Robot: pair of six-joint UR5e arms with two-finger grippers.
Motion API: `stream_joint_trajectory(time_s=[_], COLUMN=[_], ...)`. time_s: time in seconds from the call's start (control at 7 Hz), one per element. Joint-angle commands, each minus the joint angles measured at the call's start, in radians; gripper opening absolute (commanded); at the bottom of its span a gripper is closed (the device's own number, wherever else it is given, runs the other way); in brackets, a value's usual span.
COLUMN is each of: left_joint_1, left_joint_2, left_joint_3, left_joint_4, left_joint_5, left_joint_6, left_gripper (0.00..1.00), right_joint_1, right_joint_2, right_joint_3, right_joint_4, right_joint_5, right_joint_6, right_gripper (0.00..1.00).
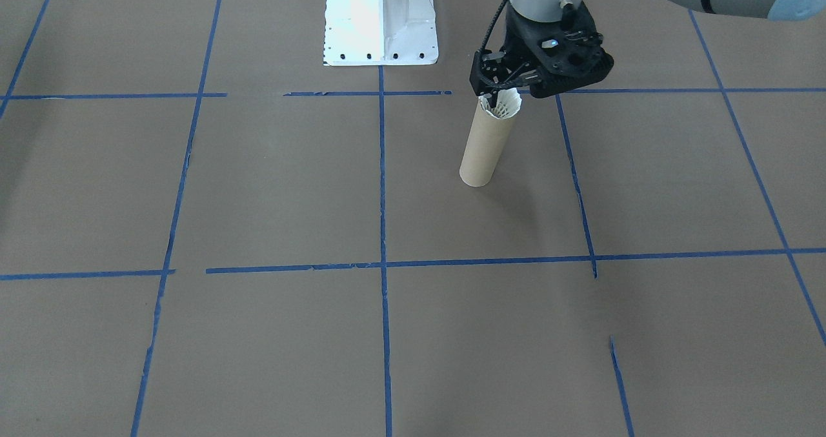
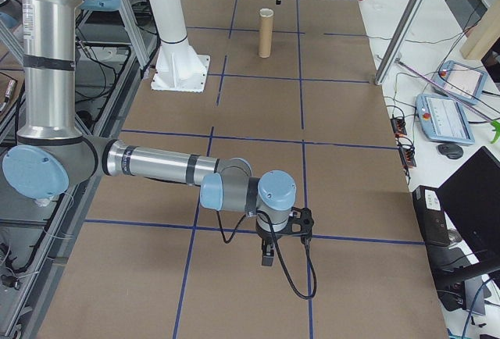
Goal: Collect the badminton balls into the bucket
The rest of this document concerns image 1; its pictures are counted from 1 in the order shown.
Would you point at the white badminton shuttlecock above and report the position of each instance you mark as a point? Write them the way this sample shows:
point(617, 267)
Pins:
point(508, 106)

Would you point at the brown cardboard tube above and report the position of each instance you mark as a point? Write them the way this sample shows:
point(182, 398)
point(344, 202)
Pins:
point(485, 146)

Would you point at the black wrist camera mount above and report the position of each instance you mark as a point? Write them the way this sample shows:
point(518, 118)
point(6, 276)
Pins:
point(571, 53)

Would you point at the white pedestal column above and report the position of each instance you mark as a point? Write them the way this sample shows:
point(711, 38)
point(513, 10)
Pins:
point(381, 17)

